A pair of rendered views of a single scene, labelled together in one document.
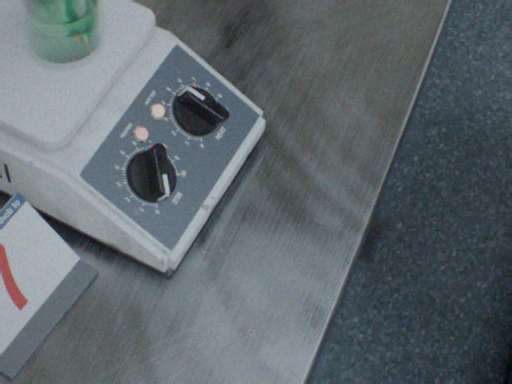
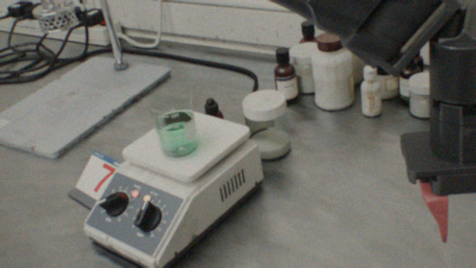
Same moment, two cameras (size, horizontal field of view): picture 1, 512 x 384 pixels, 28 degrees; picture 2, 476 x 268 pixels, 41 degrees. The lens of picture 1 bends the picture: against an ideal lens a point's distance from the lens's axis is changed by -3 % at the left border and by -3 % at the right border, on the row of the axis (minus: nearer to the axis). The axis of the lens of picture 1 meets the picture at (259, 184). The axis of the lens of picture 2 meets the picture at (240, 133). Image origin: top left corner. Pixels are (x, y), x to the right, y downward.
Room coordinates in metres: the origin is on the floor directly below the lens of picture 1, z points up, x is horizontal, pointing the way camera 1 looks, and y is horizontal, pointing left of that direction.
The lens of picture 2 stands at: (0.73, -0.46, 1.24)
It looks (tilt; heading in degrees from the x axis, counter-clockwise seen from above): 31 degrees down; 112
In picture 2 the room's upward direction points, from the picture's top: 10 degrees counter-clockwise
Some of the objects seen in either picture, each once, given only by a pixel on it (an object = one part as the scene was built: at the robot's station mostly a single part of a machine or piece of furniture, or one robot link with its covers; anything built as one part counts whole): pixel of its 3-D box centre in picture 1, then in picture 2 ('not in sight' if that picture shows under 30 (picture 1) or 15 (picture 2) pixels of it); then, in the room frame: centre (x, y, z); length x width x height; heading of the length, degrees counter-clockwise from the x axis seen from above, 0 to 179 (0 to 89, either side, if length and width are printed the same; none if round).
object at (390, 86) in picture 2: not in sight; (384, 74); (0.63, 0.44, 0.78); 0.05 x 0.05 x 0.06
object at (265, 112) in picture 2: not in sight; (267, 125); (0.48, 0.27, 0.79); 0.06 x 0.06 x 0.08
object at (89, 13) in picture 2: not in sight; (89, 18); (0.00, 0.65, 0.80); 0.07 x 0.04 x 0.02; 74
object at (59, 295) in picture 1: (13, 285); (100, 182); (0.28, 0.14, 0.77); 0.09 x 0.06 x 0.04; 153
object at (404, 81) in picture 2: not in sight; (410, 76); (0.67, 0.42, 0.79); 0.03 x 0.03 x 0.08
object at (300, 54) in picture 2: not in sight; (308, 68); (0.50, 0.46, 0.78); 0.06 x 0.06 x 0.07
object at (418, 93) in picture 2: not in sight; (425, 95); (0.69, 0.38, 0.78); 0.05 x 0.05 x 0.05
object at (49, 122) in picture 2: not in sight; (76, 100); (0.10, 0.39, 0.76); 0.30 x 0.20 x 0.01; 74
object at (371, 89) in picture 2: not in sight; (370, 90); (0.61, 0.38, 0.79); 0.03 x 0.03 x 0.07
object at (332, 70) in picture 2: not in sight; (332, 69); (0.55, 0.41, 0.80); 0.06 x 0.06 x 0.11
